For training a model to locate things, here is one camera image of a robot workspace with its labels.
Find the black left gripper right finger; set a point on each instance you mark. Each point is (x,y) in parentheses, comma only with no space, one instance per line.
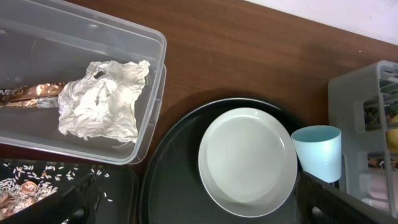
(335,205)

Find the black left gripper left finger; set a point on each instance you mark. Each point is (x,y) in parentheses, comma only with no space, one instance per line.
(77,204)

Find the blue plastic cup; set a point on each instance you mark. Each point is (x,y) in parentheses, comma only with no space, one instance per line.
(319,151)

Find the food scraps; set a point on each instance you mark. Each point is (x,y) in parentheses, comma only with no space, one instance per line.
(25,185)

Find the grey round plate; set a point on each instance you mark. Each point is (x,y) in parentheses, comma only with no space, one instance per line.
(247,162)

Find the white tissue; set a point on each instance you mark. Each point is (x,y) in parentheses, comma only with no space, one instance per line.
(101,104)

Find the yellow bowl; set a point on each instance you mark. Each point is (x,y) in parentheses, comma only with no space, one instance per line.
(391,136)

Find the gold foil wrapper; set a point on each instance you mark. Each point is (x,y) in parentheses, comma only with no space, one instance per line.
(36,96)

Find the grey dishwasher rack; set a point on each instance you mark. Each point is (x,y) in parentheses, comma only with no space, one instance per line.
(360,104)

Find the black rectangular tray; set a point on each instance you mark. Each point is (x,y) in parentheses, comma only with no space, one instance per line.
(118,186)

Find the clear plastic bin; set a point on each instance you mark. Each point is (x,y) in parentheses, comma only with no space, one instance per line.
(55,41)

